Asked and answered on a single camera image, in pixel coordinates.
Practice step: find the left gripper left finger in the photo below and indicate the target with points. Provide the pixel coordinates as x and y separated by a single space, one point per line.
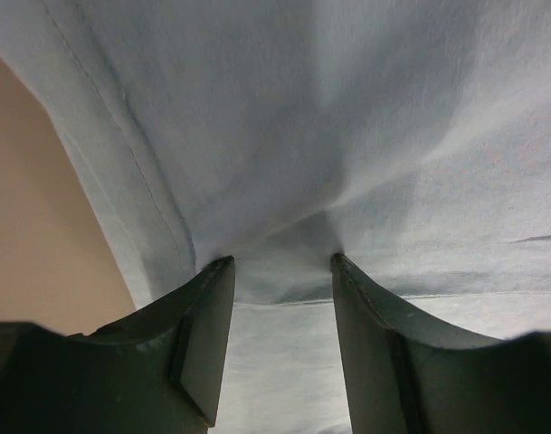
157 370

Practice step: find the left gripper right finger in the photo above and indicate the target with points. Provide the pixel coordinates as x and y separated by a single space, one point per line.
407 371

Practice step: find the light blue t-shirt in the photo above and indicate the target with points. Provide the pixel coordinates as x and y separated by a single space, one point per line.
412 136

